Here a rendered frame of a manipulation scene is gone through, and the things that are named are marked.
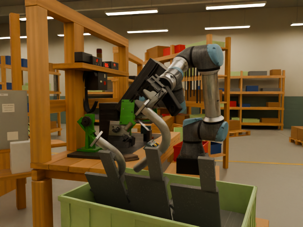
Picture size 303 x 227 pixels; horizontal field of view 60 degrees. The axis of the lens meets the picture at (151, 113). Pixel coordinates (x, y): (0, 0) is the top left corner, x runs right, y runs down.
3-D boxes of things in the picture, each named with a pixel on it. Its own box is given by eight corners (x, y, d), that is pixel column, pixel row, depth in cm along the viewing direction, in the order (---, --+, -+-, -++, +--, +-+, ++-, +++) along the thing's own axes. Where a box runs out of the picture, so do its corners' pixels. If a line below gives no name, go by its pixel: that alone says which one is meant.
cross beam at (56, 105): (118, 106, 298) (118, 97, 298) (39, 113, 174) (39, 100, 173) (114, 106, 300) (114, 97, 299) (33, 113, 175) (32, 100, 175)
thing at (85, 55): (92, 63, 208) (92, 54, 208) (82, 61, 194) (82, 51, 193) (84, 63, 210) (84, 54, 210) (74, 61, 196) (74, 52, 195)
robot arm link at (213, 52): (206, 135, 160) (198, 44, 146) (231, 138, 152) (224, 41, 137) (198, 143, 151) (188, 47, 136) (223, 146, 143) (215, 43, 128)
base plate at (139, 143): (163, 135, 275) (163, 133, 275) (123, 161, 170) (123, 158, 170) (126, 134, 287) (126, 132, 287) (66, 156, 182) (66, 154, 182)
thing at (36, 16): (129, 131, 307) (128, 47, 300) (42, 163, 164) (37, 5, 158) (121, 131, 310) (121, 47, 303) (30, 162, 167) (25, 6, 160)
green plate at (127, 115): (135, 126, 218) (137, 101, 222) (132, 124, 211) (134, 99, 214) (123, 125, 222) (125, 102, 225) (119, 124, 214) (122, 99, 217)
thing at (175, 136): (180, 145, 291) (180, 132, 290) (132, 194, 148) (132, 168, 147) (167, 144, 295) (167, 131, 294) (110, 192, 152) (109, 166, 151)
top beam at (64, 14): (128, 47, 301) (128, 39, 300) (37, 4, 157) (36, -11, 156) (121, 47, 303) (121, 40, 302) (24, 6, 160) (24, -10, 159)
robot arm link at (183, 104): (168, 107, 123) (163, 85, 119) (190, 107, 117) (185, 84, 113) (159, 114, 117) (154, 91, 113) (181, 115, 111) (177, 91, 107)
